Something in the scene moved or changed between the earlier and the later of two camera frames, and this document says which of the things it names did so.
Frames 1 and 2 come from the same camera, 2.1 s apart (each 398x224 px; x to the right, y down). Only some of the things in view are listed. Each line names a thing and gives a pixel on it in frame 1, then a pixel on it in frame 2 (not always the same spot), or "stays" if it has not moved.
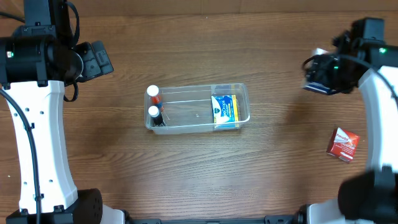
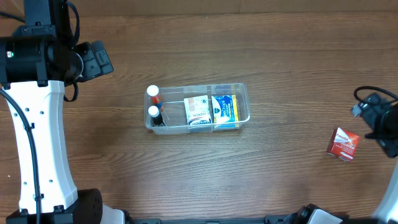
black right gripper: [319, 74] → [374, 112]
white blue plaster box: [318, 87] → [198, 110]
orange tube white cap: [153, 91] stays
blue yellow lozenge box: [225, 111] stays
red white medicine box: [342, 144] stays
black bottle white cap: [154, 112] stays
